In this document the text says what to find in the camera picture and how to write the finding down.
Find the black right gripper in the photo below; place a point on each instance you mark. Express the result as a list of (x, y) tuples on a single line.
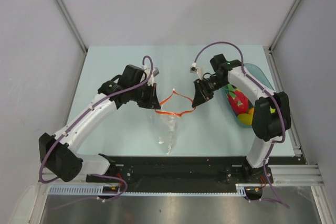
[(201, 94)]

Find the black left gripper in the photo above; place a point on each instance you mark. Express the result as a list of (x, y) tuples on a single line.
[(152, 101)]

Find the clear zip bag orange zipper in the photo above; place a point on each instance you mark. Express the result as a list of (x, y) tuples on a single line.
[(165, 125)]

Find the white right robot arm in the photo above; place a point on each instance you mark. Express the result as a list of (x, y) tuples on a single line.
[(271, 116)]

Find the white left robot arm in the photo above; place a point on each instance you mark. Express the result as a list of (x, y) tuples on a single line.
[(59, 151)]

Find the red dragon fruit toy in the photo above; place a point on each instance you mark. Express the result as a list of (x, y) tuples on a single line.
[(237, 100)]

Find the yellow mango toy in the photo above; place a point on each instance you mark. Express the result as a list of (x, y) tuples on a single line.
[(245, 119)]

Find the orange fruit toy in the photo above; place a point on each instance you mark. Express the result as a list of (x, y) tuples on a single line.
[(251, 111)]

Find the teal plastic fruit tray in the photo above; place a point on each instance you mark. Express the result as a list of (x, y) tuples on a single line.
[(252, 85)]

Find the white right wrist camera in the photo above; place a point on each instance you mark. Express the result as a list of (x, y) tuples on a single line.
[(197, 70)]

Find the black table edge rail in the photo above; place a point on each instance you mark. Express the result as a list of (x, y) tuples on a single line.
[(200, 174)]

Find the white slotted cable duct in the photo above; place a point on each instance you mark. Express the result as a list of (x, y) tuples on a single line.
[(100, 190)]

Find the aluminium frame extrusion right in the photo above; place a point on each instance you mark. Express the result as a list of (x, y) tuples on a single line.
[(296, 175)]

